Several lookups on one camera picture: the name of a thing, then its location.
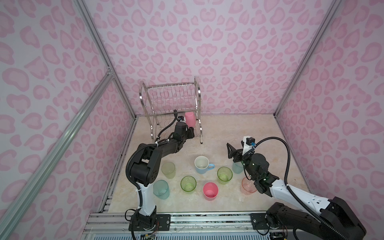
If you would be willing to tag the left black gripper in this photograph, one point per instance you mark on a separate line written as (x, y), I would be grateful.
(190, 132)

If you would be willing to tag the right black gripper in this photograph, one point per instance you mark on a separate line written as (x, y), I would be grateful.
(230, 155)

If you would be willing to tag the pink plastic cup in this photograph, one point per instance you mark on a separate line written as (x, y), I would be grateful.
(190, 119)
(210, 191)

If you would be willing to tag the green plastic cup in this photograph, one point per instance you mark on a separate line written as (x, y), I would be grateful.
(225, 175)
(188, 184)

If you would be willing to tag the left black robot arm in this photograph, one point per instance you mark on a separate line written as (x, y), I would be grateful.
(143, 168)

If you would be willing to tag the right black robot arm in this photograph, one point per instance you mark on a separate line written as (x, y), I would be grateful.
(327, 219)

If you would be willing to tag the teal plastic cup right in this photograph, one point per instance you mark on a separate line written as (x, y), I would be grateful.
(237, 168)

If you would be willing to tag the teal plastic cup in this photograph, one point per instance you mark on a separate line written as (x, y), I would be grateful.
(237, 168)
(161, 189)

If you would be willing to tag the clear peach plastic cup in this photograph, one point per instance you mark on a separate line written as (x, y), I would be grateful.
(247, 187)

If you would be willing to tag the yellow-green plastic cup left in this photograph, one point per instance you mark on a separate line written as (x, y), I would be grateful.
(169, 170)

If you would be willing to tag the teal plastic cup left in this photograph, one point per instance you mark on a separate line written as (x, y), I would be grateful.
(161, 189)

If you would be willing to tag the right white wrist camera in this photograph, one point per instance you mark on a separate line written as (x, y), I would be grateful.
(249, 144)

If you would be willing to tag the chrome wire dish rack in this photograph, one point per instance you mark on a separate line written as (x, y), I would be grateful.
(160, 103)

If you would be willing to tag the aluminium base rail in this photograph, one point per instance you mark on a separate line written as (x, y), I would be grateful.
(248, 225)

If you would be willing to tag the left aluminium frame beam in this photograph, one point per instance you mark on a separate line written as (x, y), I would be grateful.
(21, 204)

